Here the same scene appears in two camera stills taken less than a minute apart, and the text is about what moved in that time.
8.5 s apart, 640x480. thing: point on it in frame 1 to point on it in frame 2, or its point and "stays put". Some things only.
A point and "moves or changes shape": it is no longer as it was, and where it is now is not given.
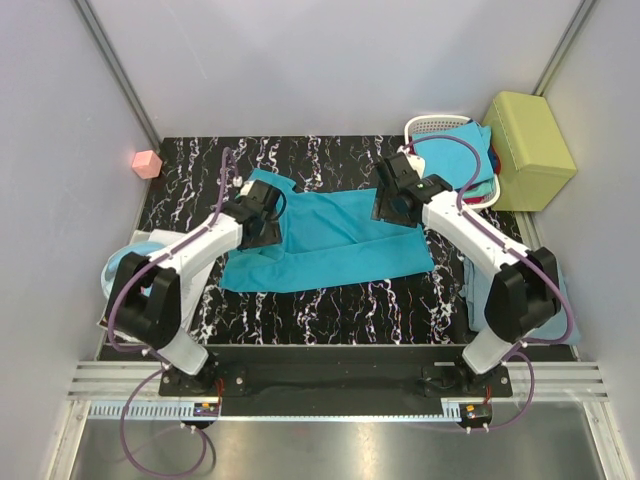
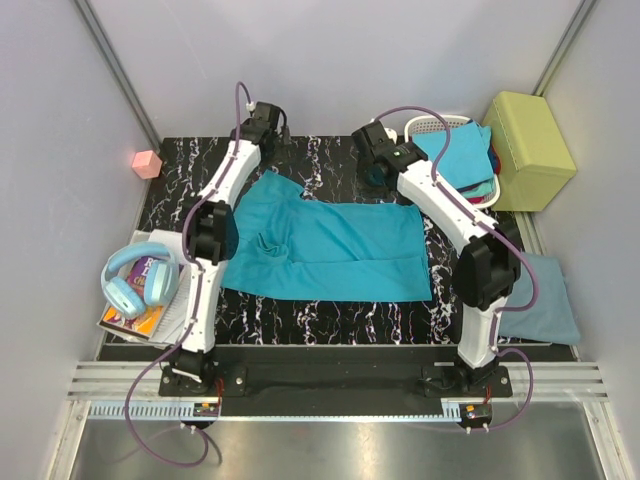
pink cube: [147, 164] stays put
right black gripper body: [384, 208] to [363, 171]
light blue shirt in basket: [454, 160] stays put
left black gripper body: [267, 230] to [279, 135]
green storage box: [535, 161] stays put
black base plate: [339, 372] stays put
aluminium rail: [555, 380] stays put
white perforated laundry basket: [426, 123] stays put
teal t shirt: [326, 236] moves or changes shape
